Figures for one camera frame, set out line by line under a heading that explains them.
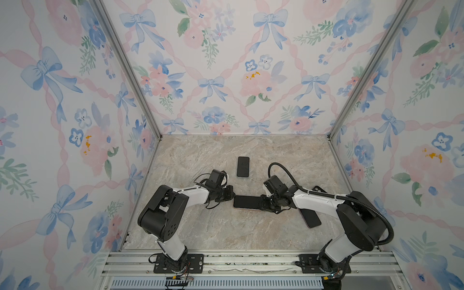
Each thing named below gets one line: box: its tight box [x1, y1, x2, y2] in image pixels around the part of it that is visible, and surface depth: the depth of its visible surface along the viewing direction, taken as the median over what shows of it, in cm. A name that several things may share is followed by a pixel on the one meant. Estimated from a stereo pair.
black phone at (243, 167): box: [236, 156, 250, 178], surface depth 106 cm
